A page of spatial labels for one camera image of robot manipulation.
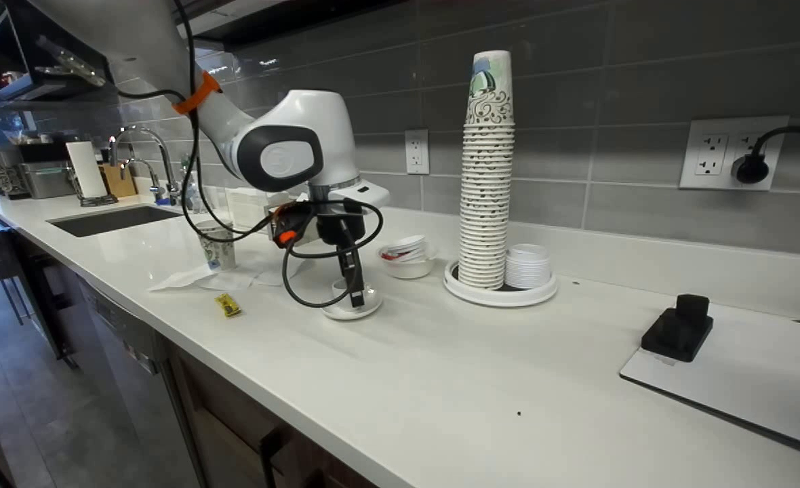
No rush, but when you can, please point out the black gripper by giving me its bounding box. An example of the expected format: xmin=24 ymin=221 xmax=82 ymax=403
xmin=272 ymin=201 xmax=367 ymax=307

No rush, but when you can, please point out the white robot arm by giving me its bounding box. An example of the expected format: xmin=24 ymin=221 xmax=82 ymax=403
xmin=33 ymin=0 xmax=383 ymax=309

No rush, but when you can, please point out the white saucer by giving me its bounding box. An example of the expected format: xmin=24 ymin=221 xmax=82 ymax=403
xmin=326 ymin=288 xmax=383 ymax=321

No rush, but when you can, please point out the white bowl with wrappers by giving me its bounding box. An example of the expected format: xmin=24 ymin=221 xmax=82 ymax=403
xmin=378 ymin=236 xmax=433 ymax=278

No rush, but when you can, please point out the white round cup tray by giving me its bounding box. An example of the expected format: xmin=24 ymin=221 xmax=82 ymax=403
xmin=441 ymin=259 xmax=559 ymax=309

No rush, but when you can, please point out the yellow sachet packet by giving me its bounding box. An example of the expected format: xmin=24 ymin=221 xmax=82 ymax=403
xmin=214 ymin=292 xmax=241 ymax=317

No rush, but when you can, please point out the patterned paper cup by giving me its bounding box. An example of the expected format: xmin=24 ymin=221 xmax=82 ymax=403
xmin=196 ymin=216 xmax=235 ymax=269

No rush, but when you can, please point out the white paper napkin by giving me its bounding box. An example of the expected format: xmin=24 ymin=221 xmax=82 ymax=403
xmin=148 ymin=265 xmax=214 ymax=292

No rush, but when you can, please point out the tall paper cup stack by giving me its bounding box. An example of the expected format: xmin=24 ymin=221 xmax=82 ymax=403
xmin=458 ymin=49 xmax=516 ymax=289

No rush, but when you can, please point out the chrome sink faucet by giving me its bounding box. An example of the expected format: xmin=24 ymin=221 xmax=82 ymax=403
xmin=109 ymin=125 xmax=178 ymax=205

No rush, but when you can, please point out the black countertop sink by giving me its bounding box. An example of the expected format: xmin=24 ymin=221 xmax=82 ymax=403
xmin=54 ymin=205 xmax=174 ymax=237

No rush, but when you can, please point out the black charger block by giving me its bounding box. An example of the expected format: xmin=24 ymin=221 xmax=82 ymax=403
xmin=641 ymin=292 xmax=714 ymax=363

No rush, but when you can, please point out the double outlet with plug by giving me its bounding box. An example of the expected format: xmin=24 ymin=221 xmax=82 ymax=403
xmin=677 ymin=115 xmax=800 ymax=190

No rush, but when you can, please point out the white flat board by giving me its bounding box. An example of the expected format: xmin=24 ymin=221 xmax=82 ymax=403
xmin=622 ymin=307 xmax=800 ymax=449

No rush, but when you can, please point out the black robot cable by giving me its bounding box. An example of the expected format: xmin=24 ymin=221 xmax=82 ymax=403
xmin=109 ymin=0 xmax=387 ymax=311

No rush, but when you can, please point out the small white wall outlet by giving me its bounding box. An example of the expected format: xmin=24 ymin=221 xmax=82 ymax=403
xmin=405 ymin=129 xmax=428 ymax=176

